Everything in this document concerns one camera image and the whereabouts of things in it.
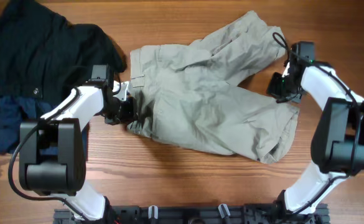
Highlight khaki cargo shorts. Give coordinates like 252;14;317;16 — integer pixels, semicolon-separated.
127;11;299;164

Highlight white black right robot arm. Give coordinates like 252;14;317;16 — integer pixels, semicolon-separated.
268;60;364;218

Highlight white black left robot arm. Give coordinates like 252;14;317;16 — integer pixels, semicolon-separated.
13;82;135;223

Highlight black folded garment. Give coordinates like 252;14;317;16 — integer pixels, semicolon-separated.
0;1;126;105

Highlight navy blue garment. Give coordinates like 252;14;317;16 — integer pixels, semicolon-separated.
0;96;56;154

